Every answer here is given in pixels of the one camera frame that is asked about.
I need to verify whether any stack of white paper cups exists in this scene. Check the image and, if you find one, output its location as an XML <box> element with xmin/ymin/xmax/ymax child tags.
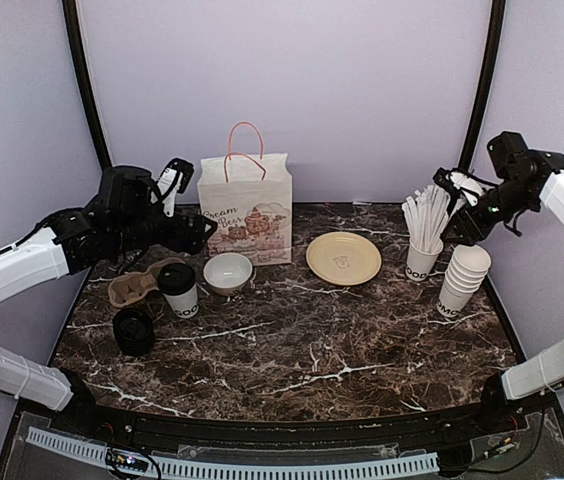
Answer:
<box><xmin>436</xmin><ymin>245</ymin><xmax>491</xmax><ymax>318</ymax></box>

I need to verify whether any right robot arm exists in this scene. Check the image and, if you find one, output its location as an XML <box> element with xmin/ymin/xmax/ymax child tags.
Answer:
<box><xmin>433</xmin><ymin>131</ymin><xmax>564</xmax><ymax>434</ymax></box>

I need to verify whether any white ceramic bowl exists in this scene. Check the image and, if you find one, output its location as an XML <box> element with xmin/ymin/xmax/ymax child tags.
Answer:
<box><xmin>203</xmin><ymin>252</ymin><xmax>253</xmax><ymax>296</ymax></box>

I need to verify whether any paper cup holding straws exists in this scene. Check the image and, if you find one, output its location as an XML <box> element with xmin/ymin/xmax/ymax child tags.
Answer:
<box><xmin>405</xmin><ymin>239</ymin><xmax>444</xmax><ymax>282</ymax></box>

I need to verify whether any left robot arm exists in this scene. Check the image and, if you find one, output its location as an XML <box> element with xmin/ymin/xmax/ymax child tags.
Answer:
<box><xmin>0</xmin><ymin>158</ymin><xmax>217</xmax><ymax>436</ymax></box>

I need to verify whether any beige round plate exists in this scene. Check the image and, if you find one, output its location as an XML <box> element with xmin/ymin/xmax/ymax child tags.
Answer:
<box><xmin>306</xmin><ymin>232</ymin><xmax>382</xmax><ymax>286</ymax></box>

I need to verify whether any grey slotted cable duct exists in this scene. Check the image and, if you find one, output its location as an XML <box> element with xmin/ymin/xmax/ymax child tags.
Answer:
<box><xmin>26</xmin><ymin>427</ymin><xmax>439</xmax><ymax>479</ymax></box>

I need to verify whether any stack of black lids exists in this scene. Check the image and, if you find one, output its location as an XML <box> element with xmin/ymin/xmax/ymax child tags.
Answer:
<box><xmin>112</xmin><ymin>308</ymin><xmax>156</xmax><ymax>357</ymax></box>

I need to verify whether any cream bear paper bag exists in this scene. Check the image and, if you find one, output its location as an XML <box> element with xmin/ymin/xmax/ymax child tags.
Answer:
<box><xmin>197</xmin><ymin>139</ymin><xmax>293</xmax><ymax>266</ymax></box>

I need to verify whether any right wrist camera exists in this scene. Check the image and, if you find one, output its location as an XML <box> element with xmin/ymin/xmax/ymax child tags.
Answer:
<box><xmin>433</xmin><ymin>168</ymin><xmax>485</xmax><ymax>205</ymax></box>

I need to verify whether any brown cardboard cup carrier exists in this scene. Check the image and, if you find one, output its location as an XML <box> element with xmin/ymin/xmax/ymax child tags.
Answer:
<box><xmin>107</xmin><ymin>257</ymin><xmax>184</xmax><ymax>309</ymax></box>

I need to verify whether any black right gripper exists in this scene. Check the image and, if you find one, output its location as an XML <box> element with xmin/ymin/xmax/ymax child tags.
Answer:
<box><xmin>441</xmin><ymin>177</ymin><xmax>537</xmax><ymax>245</ymax></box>

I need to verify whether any black table front rail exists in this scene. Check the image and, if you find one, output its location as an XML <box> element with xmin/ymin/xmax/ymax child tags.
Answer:
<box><xmin>19</xmin><ymin>394</ymin><xmax>557</xmax><ymax>468</ymax></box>

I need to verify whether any black coffee cup lid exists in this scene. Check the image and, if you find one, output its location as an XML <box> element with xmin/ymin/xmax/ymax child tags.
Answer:
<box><xmin>157</xmin><ymin>263</ymin><xmax>196</xmax><ymax>296</ymax></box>

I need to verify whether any white wrapped straws bundle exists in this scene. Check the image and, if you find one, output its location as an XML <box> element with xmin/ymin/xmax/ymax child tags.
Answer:
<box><xmin>401</xmin><ymin>185</ymin><xmax>450</xmax><ymax>253</ymax></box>

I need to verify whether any white paper cup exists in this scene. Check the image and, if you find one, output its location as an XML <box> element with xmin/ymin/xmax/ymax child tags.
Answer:
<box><xmin>163</xmin><ymin>285</ymin><xmax>199</xmax><ymax>319</ymax></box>

